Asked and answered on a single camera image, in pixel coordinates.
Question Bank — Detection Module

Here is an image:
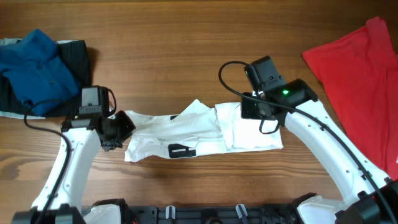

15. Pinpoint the white t-shirt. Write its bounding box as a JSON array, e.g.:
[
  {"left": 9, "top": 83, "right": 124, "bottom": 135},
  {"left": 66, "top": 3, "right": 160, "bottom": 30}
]
[{"left": 124, "top": 100, "right": 283, "bottom": 162}]

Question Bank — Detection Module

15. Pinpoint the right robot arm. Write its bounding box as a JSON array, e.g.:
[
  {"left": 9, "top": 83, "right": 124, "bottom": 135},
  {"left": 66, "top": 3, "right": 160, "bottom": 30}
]
[{"left": 244, "top": 56, "right": 397, "bottom": 223}]

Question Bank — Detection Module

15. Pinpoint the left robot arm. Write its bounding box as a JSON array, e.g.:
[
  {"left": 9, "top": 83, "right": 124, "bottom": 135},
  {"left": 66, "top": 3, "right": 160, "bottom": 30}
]
[{"left": 12, "top": 86, "right": 139, "bottom": 223}]

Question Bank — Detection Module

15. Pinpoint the black folded garment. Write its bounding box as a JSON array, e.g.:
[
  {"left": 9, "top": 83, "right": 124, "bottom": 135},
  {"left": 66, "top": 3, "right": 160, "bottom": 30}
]
[{"left": 1, "top": 40, "right": 92, "bottom": 118}]

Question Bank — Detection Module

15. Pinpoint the blue folded shirt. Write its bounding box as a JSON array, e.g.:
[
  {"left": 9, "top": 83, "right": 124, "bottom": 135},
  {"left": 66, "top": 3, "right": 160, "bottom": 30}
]
[{"left": 1, "top": 29, "right": 80, "bottom": 116}]

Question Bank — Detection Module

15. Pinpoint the red t-shirt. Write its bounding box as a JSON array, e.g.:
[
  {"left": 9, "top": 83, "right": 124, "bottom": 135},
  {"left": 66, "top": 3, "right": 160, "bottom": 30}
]
[{"left": 302, "top": 17, "right": 397, "bottom": 180}]

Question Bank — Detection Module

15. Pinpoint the right black cable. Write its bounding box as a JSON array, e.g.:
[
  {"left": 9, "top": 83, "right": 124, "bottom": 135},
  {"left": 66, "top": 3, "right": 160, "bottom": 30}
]
[{"left": 218, "top": 60, "right": 398, "bottom": 224}]

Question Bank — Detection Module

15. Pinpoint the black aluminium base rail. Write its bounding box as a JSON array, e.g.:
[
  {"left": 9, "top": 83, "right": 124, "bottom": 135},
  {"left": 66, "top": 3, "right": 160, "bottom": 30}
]
[{"left": 120, "top": 204, "right": 303, "bottom": 224}]

